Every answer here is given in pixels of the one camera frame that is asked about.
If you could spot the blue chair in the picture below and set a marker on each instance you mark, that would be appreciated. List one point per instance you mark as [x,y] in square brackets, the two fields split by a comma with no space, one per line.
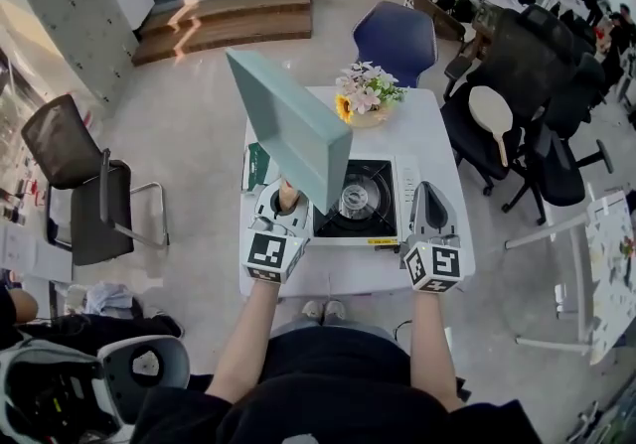
[395,44]

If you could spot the bag of clothing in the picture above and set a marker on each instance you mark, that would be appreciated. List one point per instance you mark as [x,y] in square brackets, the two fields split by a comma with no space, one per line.
[107,298]

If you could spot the wooden round paddle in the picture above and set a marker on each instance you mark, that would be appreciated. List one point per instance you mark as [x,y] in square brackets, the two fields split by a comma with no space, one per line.
[489,111]

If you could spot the grey and white headset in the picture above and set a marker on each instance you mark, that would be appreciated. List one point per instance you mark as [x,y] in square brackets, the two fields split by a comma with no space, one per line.
[124,372]

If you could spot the white induction cooktop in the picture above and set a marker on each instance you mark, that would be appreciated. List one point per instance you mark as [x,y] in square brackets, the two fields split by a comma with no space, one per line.
[380,193]

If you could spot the green and white packet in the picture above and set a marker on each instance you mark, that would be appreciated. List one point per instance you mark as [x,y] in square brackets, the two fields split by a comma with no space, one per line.
[257,169]

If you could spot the person's right white shoe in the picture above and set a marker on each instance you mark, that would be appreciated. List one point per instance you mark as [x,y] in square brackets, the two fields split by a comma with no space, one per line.
[335,310]

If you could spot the person's left white shoe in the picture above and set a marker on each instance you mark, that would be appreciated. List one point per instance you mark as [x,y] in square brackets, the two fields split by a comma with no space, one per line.
[312,309]

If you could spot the black office chair with armrests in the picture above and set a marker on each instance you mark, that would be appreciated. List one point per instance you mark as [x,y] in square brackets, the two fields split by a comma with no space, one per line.
[566,174]

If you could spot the person's black shirt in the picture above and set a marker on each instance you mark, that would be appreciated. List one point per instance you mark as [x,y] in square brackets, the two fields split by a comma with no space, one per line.
[338,397]

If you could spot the table with white tablecloth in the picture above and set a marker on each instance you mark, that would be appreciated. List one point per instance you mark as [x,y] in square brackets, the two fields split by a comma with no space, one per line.
[422,134]

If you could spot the person's left forearm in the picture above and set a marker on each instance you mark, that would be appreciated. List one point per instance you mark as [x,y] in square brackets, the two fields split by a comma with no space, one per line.
[243,347]

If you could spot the flower arrangement with sunflower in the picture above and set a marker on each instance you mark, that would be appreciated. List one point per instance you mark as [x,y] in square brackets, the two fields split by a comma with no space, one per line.
[367,94]

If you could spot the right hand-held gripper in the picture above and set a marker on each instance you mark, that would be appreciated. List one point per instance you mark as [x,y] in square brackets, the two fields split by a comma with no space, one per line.
[432,265]

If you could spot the white desk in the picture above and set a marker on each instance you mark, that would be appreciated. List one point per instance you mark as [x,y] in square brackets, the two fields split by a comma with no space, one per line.
[608,253]

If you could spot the person's right forearm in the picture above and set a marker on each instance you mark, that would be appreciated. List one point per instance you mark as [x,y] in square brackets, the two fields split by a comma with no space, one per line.
[434,352]

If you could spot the person's white shoe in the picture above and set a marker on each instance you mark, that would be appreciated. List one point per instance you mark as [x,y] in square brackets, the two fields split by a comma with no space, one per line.
[335,310]
[312,309]

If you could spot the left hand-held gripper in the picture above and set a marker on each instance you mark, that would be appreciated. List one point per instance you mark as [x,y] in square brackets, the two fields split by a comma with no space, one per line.
[268,253]

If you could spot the black mesh visitor chair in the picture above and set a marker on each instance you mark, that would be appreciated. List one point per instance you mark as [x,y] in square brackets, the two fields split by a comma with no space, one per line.
[99,223]

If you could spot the person's grey jeans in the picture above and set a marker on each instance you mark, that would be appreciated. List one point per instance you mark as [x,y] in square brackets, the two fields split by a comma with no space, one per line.
[338,328]

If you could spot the black high-back office chair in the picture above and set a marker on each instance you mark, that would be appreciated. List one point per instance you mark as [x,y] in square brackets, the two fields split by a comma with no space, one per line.
[526,54]

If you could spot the wooden steps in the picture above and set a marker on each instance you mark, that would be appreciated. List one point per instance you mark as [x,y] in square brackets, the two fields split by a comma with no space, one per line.
[238,20]

